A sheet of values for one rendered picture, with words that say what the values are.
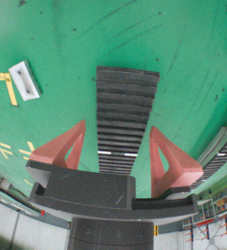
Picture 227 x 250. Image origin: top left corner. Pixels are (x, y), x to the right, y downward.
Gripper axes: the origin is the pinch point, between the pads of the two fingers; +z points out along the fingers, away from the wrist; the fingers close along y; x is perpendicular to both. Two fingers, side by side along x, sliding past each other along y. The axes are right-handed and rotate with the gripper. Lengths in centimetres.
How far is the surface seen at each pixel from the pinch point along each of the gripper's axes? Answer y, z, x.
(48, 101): 9.3, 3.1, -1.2
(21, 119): 16.0, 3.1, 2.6
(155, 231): -224, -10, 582
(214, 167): -19.3, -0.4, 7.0
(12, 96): 15.8, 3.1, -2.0
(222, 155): -18.3, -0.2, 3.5
